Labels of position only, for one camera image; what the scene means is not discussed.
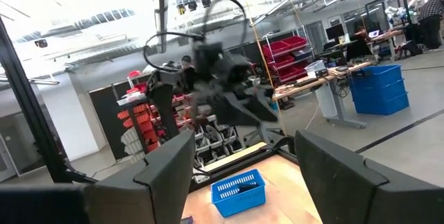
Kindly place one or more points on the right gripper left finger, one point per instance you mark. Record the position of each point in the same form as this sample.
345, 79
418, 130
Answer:
163, 189

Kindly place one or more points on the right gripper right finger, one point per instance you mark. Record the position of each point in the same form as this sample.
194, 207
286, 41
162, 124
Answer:
333, 182

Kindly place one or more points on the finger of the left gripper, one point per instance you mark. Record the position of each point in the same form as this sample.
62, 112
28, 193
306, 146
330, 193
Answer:
229, 111
262, 106

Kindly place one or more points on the black digital thermometer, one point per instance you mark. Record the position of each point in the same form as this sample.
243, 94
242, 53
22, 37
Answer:
248, 188

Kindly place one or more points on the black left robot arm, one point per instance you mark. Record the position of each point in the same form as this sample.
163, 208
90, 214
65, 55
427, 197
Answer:
163, 106

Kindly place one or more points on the wooden work table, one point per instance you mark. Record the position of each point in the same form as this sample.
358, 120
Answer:
298, 87

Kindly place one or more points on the shelf with red bins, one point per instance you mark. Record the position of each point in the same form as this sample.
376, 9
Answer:
284, 49

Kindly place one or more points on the white plastic tub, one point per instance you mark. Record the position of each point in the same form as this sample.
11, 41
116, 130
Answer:
315, 67

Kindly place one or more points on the parts rack small bins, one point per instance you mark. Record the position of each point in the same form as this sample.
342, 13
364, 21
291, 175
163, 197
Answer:
138, 120

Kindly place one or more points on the blue plastic basket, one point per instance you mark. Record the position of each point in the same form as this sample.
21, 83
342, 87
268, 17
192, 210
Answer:
239, 201

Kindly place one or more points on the blue storage bins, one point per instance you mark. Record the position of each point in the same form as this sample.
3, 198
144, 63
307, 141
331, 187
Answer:
379, 92

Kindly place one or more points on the black monitor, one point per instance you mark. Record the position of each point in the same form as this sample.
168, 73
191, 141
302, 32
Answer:
334, 31

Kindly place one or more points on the white square column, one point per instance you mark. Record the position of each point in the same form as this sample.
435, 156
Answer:
73, 120

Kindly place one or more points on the white pedestal cabinet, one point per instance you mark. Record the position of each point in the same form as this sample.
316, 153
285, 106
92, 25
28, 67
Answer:
326, 101

